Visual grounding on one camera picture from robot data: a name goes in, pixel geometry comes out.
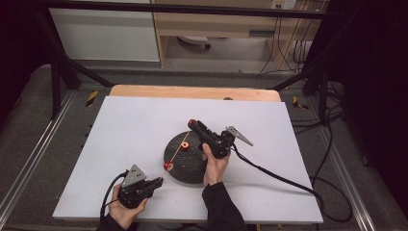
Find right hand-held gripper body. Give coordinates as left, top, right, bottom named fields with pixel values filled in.
left=205, top=125, right=254, bottom=160

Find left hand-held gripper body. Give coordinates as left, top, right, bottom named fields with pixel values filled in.
left=116, top=164, right=156, bottom=210

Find thin wooden skewer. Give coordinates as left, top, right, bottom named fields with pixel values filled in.
left=159, top=130, right=191, bottom=180

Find black round plate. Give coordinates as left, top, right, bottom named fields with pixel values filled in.
left=164, top=130, right=210, bottom=186

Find person's left hand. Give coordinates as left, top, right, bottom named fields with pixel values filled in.
left=108, top=184, right=149, bottom=230

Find person's right hand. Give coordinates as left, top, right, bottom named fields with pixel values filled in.
left=201, top=142, right=231, bottom=187

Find wooden table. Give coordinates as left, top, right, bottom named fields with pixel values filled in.
left=109, top=84, right=282, bottom=103

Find white board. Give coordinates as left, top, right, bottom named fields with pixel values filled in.
left=52, top=95, right=324, bottom=224

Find white power strip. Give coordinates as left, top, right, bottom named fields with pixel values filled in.
left=177, top=36, right=212, bottom=50

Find wooden desk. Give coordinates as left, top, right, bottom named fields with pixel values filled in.
left=150, top=0, right=325, bottom=70

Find white cabinet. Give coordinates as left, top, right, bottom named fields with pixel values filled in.
left=49, top=0, right=161, bottom=63

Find dark curtain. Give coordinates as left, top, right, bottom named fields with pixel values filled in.
left=0, top=0, right=44, bottom=123
left=320, top=0, right=408, bottom=206

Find left hand-held gripper cable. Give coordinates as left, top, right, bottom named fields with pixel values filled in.
left=99, top=170, right=129, bottom=222

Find hand-held gripper cable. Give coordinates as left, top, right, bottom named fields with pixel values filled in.
left=231, top=143, right=354, bottom=223
left=99, top=170, right=129, bottom=222

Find right hand-held gripper cable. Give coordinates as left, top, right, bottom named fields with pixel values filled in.
left=231, top=143, right=354, bottom=223

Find aluminium rail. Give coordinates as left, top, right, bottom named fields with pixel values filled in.
left=0, top=90, right=76, bottom=219
left=317, top=128, right=376, bottom=231

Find black floor cables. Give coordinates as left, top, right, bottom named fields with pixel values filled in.
left=290, top=81, right=345, bottom=136

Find black metal frame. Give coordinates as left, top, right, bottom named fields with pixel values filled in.
left=32, top=0, right=341, bottom=119

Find hanging black cables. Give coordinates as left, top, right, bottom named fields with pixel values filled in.
left=258, top=9, right=311, bottom=76

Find wall socket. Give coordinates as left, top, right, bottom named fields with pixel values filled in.
left=270, top=0, right=297, bottom=10

